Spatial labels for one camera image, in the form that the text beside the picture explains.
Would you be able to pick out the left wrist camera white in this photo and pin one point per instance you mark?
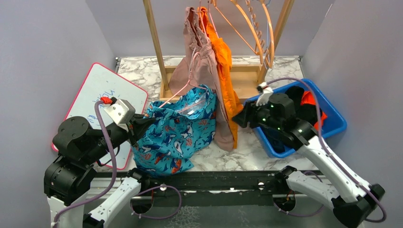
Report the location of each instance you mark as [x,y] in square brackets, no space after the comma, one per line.
[119,110]

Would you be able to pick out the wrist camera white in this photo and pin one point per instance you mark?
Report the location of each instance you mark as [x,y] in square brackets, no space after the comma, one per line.
[265,92]
[119,110]

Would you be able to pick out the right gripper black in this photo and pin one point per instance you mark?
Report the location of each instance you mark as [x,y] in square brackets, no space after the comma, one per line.
[249,111]

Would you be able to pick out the black shorts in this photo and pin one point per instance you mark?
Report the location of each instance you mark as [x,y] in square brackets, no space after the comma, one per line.
[295,93]

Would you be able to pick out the whiteboard with pink frame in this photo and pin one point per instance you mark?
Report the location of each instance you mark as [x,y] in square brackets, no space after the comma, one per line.
[104,94]

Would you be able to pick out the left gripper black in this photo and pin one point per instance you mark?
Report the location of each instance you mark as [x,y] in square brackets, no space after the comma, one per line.
[137,125]

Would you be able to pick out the blue plastic bin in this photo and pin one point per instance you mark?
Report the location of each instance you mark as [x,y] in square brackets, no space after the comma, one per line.
[334,123]

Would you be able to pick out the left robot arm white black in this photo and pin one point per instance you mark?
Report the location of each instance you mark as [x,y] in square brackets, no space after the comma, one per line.
[67,180]

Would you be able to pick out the black mounting rail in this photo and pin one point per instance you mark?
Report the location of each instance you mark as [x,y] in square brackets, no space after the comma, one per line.
[216,188]

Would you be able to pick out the orange shorts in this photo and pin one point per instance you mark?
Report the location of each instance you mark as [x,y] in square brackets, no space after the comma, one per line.
[232,104]

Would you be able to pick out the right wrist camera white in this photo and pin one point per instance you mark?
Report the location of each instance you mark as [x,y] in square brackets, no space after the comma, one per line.
[265,92]

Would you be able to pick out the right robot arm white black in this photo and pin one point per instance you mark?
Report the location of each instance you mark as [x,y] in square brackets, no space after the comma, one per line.
[350,197]

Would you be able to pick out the pink beige shorts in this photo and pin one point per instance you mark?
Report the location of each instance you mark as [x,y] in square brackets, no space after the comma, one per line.
[200,67]

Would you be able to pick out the blue shark print shorts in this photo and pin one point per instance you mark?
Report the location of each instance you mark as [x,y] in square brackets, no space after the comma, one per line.
[180,129]

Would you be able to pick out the light blue wire hanger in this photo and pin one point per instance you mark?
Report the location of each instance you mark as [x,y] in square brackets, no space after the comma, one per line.
[269,58]

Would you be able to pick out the wooden clothes rack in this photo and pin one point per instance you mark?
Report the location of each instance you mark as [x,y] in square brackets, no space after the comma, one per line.
[244,77]

